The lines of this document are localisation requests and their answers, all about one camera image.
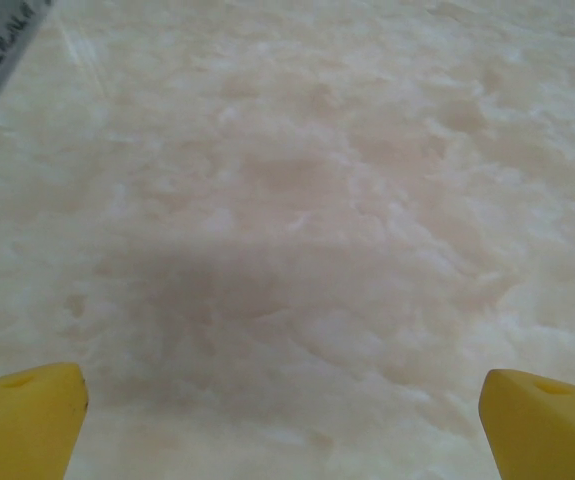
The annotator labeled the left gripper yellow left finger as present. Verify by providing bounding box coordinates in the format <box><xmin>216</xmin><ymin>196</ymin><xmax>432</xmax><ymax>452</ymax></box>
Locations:
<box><xmin>0</xmin><ymin>362</ymin><xmax>89</xmax><ymax>480</ymax></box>

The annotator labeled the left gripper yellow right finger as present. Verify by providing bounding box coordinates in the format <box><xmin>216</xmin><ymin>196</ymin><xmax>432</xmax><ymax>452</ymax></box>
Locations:
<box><xmin>478</xmin><ymin>368</ymin><xmax>575</xmax><ymax>480</ymax></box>

